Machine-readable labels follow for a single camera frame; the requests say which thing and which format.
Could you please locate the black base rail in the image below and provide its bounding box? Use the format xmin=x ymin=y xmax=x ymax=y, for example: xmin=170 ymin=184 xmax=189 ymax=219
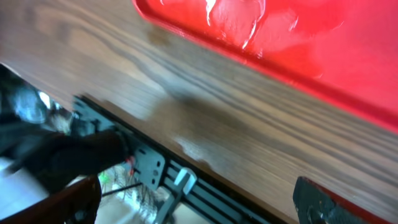
xmin=72 ymin=96 xmax=282 ymax=223

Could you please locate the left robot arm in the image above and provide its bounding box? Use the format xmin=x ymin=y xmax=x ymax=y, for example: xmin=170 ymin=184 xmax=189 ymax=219
xmin=1 ymin=65 xmax=133 ymax=194

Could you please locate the red plastic tray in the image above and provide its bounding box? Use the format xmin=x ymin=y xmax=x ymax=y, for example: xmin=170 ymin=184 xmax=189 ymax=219
xmin=133 ymin=0 xmax=397 ymax=131

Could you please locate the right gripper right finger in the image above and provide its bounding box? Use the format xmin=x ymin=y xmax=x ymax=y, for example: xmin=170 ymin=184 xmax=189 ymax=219
xmin=293 ymin=176 xmax=388 ymax=224

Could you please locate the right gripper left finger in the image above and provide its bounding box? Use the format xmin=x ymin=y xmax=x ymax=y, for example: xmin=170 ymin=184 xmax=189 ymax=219
xmin=1 ymin=175 xmax=101 ymax=224

